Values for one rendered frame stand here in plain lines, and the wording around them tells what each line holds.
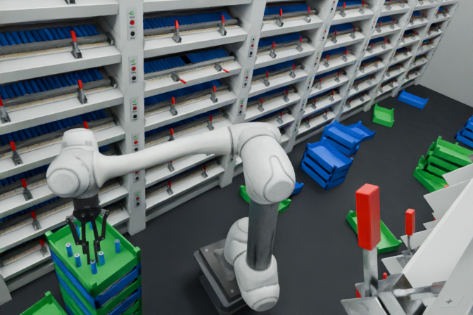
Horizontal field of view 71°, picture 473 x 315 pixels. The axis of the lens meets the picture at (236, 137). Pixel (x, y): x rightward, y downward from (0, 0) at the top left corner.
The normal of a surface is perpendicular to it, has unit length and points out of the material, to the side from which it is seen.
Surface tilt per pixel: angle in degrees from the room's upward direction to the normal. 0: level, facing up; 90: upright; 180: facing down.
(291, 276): 0
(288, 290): 0
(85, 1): 19
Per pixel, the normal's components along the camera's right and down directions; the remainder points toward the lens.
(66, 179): 0.10, 0.22
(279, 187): 0.26, 0.49
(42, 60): 0.36, -0.60
